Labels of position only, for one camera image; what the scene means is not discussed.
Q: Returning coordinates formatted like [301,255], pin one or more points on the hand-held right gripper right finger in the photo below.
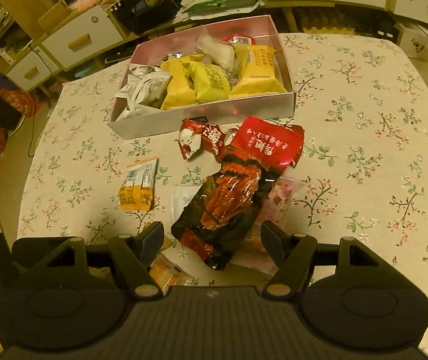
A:
[274,238]

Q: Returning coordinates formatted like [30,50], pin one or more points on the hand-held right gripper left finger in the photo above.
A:
[152,240]

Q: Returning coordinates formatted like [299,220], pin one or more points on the orange biscuit packet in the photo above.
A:
[168,273]

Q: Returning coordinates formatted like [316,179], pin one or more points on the pink clear snack packet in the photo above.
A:
[279,198]

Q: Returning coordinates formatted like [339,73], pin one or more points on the translucent white snack packet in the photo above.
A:
[187,200]

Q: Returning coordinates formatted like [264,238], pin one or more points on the yellow orange bar packet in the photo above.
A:
[138,187]

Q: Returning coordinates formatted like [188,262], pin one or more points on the red snack packet white print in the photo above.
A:
[270,138]

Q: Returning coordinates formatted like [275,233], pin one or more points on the red white cartoon snack packet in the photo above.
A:
[193,138]

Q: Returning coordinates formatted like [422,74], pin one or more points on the pink cardboard box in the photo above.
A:
[206,120]

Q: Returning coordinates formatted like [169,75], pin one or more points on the yellow snack packet orange print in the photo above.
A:
[259,75]

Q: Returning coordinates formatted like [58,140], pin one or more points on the small brown white packet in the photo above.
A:
[144,69]

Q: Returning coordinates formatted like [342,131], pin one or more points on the clear white snack packet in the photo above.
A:
[217,50]

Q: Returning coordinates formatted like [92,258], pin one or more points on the small red snack packet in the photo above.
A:
[238,39]

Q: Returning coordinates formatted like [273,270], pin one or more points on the floral tablecloth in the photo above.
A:
[367,157]

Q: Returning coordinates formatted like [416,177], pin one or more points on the yellow egg foam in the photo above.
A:
[334,22]

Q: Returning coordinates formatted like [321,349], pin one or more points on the black bag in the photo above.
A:
[146,7]

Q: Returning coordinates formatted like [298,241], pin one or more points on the white cardboard box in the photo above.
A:
[420,41]

